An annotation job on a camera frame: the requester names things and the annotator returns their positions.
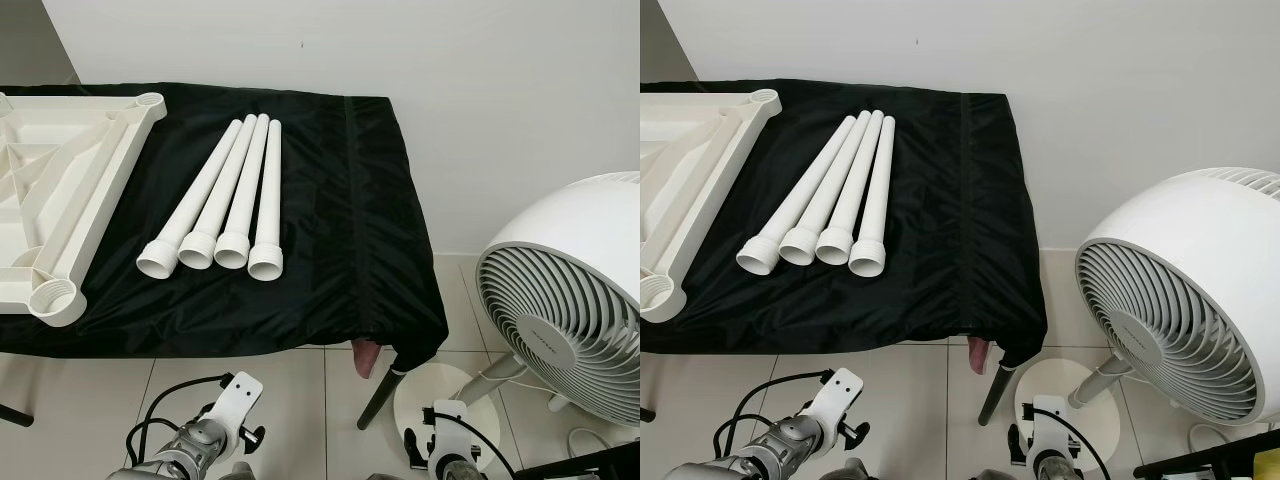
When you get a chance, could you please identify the black stand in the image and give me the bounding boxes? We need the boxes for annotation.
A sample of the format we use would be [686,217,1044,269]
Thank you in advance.
[515,440,641,480]
[1133,428,1280,480]

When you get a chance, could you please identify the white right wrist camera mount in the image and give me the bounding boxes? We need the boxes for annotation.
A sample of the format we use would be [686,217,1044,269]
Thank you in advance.
[1028,395,1076,471]
[425,400,486,471]

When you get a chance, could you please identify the white plastic table top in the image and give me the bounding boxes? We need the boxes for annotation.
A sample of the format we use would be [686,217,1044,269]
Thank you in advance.
[640,88,782,323]
[0,92,168,328]

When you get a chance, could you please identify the white plastic table leg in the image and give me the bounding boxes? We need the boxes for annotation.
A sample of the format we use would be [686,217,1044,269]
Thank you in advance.
[736,114,859,276]
[848,116,897,278]
[779,110,873,267]
[247,119,284,282]
[136,117,246,279]
[178,113,259,271]
[213,113,271,270]
[815,110,886,266]

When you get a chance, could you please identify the white fan cord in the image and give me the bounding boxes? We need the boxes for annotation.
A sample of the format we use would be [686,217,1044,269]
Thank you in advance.
[1185,420,1241,451]
[565,425,603,463]

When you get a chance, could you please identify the black cloth table cover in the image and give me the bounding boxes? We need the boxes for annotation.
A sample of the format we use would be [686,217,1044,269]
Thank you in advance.
[0,82,449,373]
[640,80,1048,369]

